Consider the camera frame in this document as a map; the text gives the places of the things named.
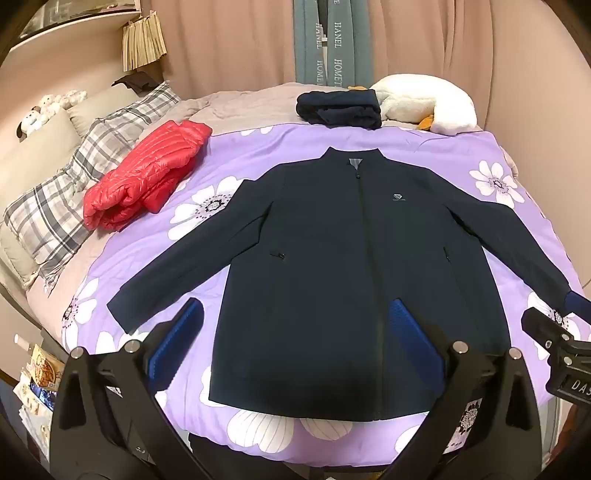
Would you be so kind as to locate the pile of snack packets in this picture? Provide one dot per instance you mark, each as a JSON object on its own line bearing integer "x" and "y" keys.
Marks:
{"x": 39, "y": 374}

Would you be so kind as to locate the dark brown cloth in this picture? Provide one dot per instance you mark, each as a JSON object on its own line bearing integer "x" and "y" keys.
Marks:
{"x": 136, "y": 82}

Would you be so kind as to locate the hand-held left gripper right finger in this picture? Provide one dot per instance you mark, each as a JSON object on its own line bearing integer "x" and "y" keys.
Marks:
{"x": 411, "y": 334}

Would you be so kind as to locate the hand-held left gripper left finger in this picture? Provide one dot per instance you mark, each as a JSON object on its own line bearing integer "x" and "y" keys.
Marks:
{"x": 178, "y": 337}

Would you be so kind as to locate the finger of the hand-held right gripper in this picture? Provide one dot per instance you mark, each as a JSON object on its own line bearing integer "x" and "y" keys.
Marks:
{"x": 578, "y": 307}
{"x": 545, "y": 325}

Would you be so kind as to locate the purple floral blanket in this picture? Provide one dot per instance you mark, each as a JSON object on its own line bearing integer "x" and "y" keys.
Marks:
{"x": 286, "y": 147}

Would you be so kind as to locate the grey plaid pillow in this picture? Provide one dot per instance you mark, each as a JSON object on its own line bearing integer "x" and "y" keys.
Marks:
{"x": 60, "y": 203}

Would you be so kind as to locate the navy zip jacket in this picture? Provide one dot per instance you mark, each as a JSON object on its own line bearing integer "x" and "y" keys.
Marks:
{"x": 323, "y": 277}

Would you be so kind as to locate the white plush bear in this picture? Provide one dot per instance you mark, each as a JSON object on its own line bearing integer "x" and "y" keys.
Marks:
{"x": 62, "y": 101}

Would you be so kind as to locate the beige pillow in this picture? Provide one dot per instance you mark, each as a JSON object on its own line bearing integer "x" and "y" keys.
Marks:
{"x": 101, "y": 106}
{"x": 32, "y": 152}

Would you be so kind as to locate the pink curtain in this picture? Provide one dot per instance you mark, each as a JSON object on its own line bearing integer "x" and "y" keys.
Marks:
{"x": 231, "y": 41}

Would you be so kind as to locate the white plush goose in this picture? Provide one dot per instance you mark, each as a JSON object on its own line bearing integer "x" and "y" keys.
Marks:
{"x": 443, "y": 101}

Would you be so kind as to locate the folded navy clothes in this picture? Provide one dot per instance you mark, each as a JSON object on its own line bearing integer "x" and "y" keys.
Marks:
{"x": 339, "y": 108}

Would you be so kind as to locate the red down jacket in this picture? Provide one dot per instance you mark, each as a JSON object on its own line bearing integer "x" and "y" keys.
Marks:
{"x": 147, "y": 175}

